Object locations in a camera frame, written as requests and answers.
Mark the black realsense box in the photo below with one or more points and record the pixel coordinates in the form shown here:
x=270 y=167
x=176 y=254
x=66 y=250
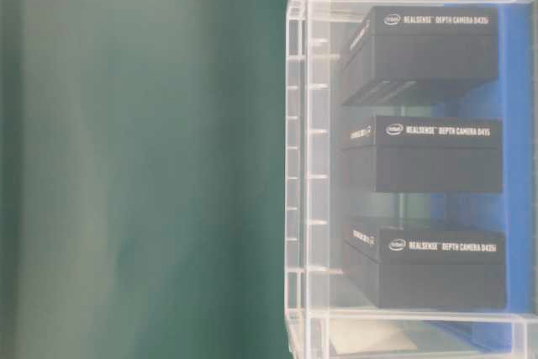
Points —
x=423 y=264
x=418 y=55
x=403 y=154

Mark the clear plastic storage case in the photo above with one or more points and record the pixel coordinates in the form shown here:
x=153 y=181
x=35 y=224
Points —
x=326 y=315

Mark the blue foam liner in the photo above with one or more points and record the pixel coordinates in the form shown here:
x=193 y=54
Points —
x=510 y=332

